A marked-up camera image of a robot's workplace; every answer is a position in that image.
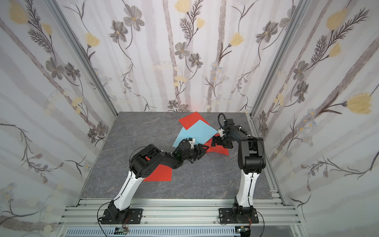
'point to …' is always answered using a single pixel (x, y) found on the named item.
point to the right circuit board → (245, 231)
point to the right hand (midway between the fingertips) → (221, 143)
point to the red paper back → (187, 122)
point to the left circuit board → (123, 230)
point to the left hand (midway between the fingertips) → (209, 149)
